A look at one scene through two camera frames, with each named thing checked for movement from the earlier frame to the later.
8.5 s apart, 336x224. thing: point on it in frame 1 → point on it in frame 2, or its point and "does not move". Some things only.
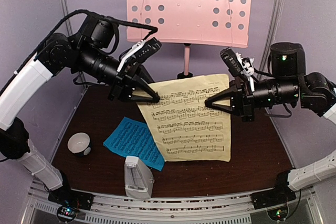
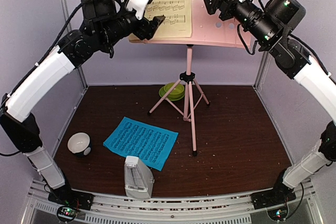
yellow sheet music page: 182,126 → 173,0
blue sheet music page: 133,138 does not move
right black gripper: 242,103 → 218,0
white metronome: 138,180 does not move
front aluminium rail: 196,209 does not move
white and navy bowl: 79,144 does not move
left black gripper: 126,80 → 149,28
